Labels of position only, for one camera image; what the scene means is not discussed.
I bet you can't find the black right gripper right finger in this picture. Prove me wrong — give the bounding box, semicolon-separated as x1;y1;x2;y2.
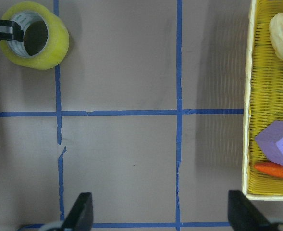
228;190;276;231

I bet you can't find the yellow plastic tray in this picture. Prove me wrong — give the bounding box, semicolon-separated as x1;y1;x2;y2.
242;0;283;201

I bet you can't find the yellow clear tape roll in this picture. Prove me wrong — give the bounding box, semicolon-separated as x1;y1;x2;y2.
0;1;69;70

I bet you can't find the orange carrot toy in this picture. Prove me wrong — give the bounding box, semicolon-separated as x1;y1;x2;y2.
254;162;283;179

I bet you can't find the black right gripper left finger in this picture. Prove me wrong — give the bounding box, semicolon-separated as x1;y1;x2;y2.
59;192;94;231

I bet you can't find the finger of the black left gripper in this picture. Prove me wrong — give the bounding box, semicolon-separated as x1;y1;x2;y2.
0;19;24;42

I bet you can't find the purple foam block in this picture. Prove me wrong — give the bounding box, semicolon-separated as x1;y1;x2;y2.
255;120;283;165

